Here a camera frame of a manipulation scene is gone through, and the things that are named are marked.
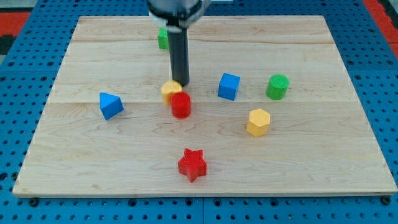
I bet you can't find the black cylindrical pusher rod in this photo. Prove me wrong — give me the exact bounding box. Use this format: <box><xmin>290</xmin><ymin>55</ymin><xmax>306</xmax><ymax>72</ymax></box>
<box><xmin>167</xmin><ymin>29</ymin><xmax>190</xmax><ymax>86</ymax></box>

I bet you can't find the yellow rounded block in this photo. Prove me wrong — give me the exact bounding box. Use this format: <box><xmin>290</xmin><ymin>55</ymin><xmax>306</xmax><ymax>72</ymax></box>
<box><xmin>160</xmin><ymin>80</ymin><xmax>182</xmax><ymax>105</ymax></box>

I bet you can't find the green block behind rod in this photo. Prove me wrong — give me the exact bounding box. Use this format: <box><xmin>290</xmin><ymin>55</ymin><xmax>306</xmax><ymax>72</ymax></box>
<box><xmin>157</xmin><ymin>27</ymin><xmax>169</xmax><ymax>50</ymax></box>

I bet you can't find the red cylinder block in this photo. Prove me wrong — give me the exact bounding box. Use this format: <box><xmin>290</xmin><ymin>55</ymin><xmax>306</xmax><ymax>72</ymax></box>
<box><xmin>170</xmin><ymin>92</ymin><xmax>191</xmax><ymax>119</ymax></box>

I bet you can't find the blue cube block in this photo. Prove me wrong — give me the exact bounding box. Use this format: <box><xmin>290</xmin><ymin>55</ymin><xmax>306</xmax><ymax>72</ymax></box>
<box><xmin>218</xmin><ymin>73</ymin><xmax>240</xmax><ymax>101</ymax></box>

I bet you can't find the blue triangular prism block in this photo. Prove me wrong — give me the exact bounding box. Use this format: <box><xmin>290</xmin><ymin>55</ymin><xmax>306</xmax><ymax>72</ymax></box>
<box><xmin>99</xmin><ymin>92</ymin><xmax>124</xmax><ymax>120</ymax></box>

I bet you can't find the green cylinder block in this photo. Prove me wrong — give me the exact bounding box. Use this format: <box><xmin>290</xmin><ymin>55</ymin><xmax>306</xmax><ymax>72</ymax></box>
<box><xmin>266</xmin><ymin>74</ymin><xmax>290</xmax><ymax>100</ymax></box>

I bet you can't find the yellow hexagon block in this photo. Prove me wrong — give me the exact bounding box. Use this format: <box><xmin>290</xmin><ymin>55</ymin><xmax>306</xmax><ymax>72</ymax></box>
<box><xmin>246</xmin><ymin>108</ymin><xmax>271</xmax><ymax>137</ymax></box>

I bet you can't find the red star block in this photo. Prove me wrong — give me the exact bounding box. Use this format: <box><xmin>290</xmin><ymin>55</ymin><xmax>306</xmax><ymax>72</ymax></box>
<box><xmin>177</xmin><ymin>148</ymin><xmax>207</xmax><ymax>183</ymax></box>

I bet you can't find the wooden board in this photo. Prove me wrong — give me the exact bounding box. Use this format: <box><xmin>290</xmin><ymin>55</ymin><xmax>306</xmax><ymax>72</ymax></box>
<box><xmin>13</xmin><ymin>16</ymin><xmax>397</xmax><ymax>198</ymax></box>

